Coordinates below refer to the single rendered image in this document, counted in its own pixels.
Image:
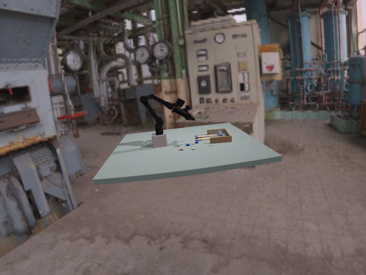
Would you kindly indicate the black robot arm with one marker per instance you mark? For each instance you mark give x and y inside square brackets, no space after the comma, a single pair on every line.
[159,121]

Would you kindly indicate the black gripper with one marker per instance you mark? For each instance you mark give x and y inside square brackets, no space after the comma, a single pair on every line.
[186,115]

